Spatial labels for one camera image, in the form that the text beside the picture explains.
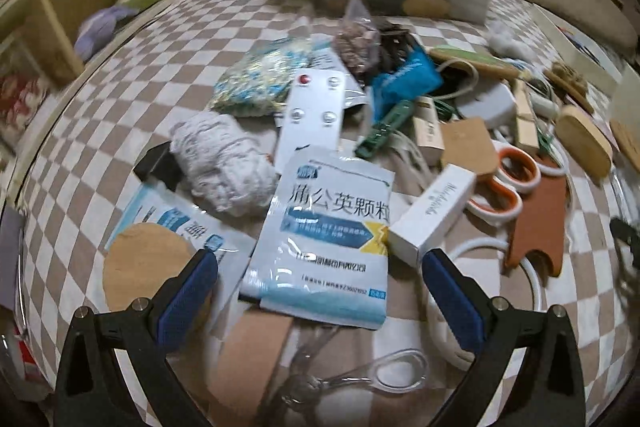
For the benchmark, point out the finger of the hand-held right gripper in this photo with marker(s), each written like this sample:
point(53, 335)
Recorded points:
point(626, 234)

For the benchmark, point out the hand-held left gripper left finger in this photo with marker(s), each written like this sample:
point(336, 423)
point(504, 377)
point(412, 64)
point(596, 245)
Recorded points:
point(187, 302)

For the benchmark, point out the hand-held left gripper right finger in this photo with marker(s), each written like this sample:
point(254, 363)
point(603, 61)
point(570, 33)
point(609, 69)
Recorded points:
point(455, 307)

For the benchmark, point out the large blue white medicine sachet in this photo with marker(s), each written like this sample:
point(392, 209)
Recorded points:
point(325, 247)

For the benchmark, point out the round cork disc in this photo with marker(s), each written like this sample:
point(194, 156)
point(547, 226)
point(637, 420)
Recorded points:
point(145, 272)

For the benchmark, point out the pale blue white sachet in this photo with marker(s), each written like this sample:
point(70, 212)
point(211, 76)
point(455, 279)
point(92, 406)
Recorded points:
point(180, 219)

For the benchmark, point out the brown leather piece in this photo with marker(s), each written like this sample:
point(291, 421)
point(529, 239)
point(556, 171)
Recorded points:
point(537, 222)

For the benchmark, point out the tan wooden plank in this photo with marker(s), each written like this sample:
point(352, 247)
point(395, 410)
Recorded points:
point(250, 367)

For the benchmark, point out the round cork coaster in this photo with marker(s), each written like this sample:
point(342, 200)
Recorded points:
point(626, 137)

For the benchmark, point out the slim white carton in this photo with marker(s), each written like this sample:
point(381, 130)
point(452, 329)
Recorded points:
point(432, 212)

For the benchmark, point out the oval wooden block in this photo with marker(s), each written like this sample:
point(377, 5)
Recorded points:
point(585, 142)

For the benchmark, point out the green clothespin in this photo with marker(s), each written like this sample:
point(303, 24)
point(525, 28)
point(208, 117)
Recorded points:
point(547, 141)
point(385, 129)

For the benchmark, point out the orange white scissors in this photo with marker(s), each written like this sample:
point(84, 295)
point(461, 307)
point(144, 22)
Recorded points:
point(505, 189)

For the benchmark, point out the small black box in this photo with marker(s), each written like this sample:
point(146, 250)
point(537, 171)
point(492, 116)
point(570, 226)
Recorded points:
point(155, 164)

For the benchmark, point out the grey white sock ball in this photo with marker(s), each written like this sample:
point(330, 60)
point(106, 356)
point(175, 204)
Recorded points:
point(220, 162)

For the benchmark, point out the wooden clothespin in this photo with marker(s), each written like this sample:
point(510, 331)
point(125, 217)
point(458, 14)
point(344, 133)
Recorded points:
point(525, 117)

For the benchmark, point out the tan cardboard tag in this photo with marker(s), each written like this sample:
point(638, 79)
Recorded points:
point(470, 142)

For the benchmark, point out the perforated wooden box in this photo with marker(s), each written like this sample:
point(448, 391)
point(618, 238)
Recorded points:
point(430, 132)

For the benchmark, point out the shallow white box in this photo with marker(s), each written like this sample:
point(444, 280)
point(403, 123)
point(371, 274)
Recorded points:
point(575, 39)

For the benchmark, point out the white remote control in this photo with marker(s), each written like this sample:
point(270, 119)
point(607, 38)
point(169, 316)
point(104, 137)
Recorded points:
point(312, 117)

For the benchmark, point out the white sock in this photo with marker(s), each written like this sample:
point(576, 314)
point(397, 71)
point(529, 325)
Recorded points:
point(507, 39)

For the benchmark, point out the floral print packet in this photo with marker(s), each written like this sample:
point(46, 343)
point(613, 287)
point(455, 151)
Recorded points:
point(255, 82)

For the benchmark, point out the teal pouch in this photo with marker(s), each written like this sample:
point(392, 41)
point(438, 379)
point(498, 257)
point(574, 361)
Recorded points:
point(405, 79)

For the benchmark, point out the checkered bed sheet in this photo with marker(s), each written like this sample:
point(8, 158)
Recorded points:
point(150, 72)

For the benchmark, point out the wooden brush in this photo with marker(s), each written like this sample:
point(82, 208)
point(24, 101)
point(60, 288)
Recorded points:
point(470, 59)

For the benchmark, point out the floral framed picture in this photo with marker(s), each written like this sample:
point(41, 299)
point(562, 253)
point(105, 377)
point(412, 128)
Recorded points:
point(20, 102)

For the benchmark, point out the purple plush toy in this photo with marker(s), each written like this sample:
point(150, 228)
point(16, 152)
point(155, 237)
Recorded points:
point(102, 31)

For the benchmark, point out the clear bag of brown beads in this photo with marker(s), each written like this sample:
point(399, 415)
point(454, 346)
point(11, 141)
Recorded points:
point(357, 39)

